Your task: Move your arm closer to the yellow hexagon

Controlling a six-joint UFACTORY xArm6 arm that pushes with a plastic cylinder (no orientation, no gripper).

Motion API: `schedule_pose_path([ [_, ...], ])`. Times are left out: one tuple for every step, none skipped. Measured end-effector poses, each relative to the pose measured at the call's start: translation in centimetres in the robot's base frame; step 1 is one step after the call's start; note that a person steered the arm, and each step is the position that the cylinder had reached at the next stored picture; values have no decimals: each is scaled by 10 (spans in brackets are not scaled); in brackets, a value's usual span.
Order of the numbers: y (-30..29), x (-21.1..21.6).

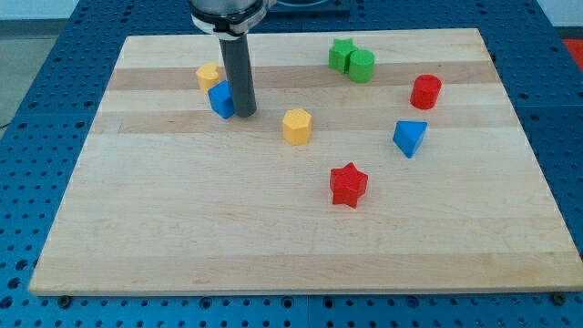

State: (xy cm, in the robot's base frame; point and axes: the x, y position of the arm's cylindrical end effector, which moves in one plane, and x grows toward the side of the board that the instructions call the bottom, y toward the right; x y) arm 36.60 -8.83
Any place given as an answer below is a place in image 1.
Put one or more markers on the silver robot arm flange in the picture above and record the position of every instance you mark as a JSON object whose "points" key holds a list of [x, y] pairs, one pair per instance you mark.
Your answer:
{"points": [[228, 19]]}

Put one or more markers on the yellow hexagon block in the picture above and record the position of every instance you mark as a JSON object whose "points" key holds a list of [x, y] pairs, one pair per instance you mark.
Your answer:
{"points": [[297, 126]]}

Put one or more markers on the red star block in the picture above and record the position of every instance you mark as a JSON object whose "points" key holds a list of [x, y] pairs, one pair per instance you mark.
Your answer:
{"points": [[348, 185]]}

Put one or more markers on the wooden board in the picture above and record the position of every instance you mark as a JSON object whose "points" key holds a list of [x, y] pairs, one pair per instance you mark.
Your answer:
{"points": [[167, 198]]}

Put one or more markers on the blue cube block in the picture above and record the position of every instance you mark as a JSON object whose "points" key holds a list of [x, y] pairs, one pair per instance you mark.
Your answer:
{"points": [[221, 100]]}

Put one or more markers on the green star block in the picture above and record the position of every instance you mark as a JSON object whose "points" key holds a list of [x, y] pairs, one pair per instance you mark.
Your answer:
{"points": [[339, 54]]}

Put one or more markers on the blue triangle block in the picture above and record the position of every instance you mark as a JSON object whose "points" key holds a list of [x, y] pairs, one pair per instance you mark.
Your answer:
{"points": [[409, 135]]}

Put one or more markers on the yellow heart block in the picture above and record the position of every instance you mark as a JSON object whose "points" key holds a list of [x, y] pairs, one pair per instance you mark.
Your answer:
{"points": [[208, 76]]}

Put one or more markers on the green cylinder block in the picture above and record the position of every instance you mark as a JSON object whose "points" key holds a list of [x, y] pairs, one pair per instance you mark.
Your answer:
{"points": [[361, 66]]}

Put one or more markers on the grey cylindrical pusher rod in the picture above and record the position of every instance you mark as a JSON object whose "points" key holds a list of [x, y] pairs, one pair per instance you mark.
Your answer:
{"points": [[237, 63]]}

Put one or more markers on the red cylinder block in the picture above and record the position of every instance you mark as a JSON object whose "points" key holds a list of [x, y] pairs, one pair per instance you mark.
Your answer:
{"points": [[425, 91]]}

